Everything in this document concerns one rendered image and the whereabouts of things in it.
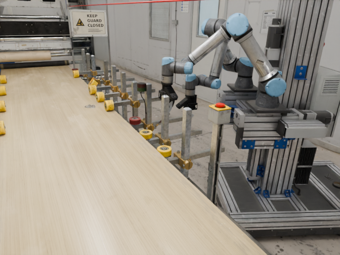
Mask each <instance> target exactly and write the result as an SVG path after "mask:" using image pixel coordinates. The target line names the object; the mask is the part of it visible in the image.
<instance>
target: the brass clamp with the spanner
mask: <svg viewBox="0 0 340 255"><path fill-rule="evenodd" d="M141 123H143V124H144V128H143V129H145V130H151V131H154V126H153V123H151V124H146V123H145V120H142V119H141Z"/></svg>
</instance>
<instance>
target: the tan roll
mask: <svg viewBox="0 0 340 255"><path fill-rule="evenodd" d="M54 56H72V53H60V54H51V53H50V51H49V50H48V51H20V52H0V63H1V62H22V61H42V60H51V57H54Z"/></svg>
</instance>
